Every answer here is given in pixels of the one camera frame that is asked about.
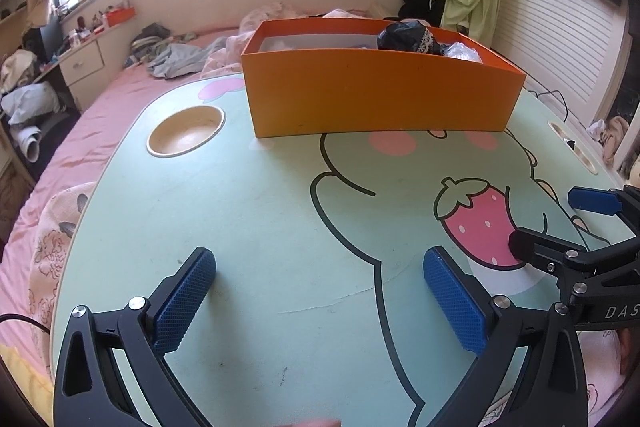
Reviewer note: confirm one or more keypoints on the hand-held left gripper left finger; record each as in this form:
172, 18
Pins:
182, 302

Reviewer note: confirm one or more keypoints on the grey clothes heap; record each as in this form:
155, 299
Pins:
180, 59

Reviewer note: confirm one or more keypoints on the orange cardboard box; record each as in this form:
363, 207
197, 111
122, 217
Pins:
375, 97

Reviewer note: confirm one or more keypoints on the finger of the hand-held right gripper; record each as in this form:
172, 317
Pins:
595, 200
542, 249

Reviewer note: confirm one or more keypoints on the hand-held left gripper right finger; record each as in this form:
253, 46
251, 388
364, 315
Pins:
455, 304

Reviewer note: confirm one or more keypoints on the pink floral quilt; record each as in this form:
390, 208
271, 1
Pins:
265, 14

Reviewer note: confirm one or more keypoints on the beige cloth bag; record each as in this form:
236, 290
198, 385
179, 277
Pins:
17, 69

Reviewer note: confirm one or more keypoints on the green cartoon-print desktop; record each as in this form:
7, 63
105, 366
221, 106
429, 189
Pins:
225, 207

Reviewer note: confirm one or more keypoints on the person's right hand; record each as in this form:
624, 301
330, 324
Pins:
631, 349

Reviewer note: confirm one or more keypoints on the white rolled paper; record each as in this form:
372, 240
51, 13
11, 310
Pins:
30, 147

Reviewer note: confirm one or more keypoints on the folded striped clothes pile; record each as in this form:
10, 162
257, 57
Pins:
150, 38

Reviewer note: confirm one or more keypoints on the pale grey cloth bundle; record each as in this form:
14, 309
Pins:
30, 104

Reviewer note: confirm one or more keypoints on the beige clothes heap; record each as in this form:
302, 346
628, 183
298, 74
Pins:
614, 137

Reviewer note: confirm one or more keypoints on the pink bed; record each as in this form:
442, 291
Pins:
100, 117

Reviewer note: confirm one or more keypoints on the black lace-trimmed cloth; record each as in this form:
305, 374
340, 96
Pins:
405, 36

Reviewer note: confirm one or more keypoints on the white drawer cabinet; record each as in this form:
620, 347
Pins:
82, 67

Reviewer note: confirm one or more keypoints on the white louvered door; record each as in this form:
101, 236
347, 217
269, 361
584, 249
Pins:
560, 32

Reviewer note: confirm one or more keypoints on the black monitor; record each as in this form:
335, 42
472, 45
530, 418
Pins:
42, 42

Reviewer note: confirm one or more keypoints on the yellow cloth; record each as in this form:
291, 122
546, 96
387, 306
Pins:
20, 377

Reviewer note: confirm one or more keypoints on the small orange storage box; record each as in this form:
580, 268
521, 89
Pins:
121, 17

